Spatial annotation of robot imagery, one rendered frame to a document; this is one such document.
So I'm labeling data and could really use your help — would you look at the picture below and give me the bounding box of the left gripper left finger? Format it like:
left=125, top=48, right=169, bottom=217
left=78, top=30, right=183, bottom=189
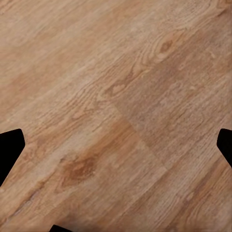
left=0, top=129, right=25, bottom=187

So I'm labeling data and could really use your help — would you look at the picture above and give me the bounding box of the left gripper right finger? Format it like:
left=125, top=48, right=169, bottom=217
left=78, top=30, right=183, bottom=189
left=217, top=128, right=232, bottom=167

